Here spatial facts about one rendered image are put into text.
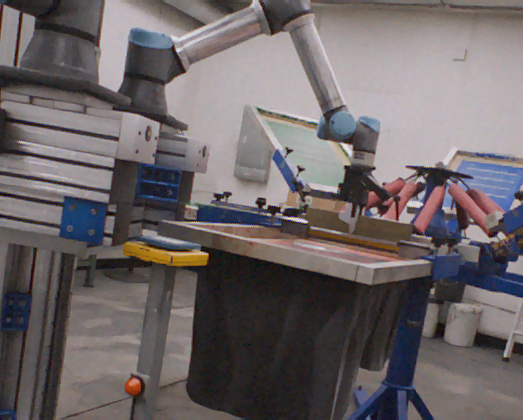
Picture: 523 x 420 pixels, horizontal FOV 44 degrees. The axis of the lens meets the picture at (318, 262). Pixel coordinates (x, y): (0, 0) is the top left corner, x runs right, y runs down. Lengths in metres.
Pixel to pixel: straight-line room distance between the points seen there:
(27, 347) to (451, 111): 5.13
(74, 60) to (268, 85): 5.76
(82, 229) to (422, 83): 5.30
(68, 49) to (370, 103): 5.33
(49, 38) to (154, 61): 0.52
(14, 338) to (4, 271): 0.18
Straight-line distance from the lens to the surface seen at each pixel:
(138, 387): 1.43
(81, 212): 1.39
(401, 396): 2.85
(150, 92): 1.85
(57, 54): 1.39
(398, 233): 1.96
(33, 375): 1.73
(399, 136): 6.40
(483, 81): 6.30
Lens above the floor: 1.13
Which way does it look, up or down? 6 degrees down
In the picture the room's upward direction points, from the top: 10 degrees clockwise
